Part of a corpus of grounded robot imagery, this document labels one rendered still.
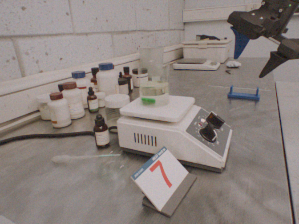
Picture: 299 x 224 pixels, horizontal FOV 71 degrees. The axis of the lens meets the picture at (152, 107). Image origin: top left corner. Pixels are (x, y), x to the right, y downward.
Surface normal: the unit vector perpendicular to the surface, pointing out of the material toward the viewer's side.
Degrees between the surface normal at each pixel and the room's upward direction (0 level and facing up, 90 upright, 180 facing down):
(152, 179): 40
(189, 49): 93
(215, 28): 91
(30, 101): 90
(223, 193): 0
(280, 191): 0
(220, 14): 90
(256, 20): 30
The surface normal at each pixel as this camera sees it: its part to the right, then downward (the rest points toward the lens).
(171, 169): 0.50, -0.62
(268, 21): -0.83, 0.07
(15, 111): 0.89, 0.12
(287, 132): -0.04, -0.94
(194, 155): -0.42, 0.33
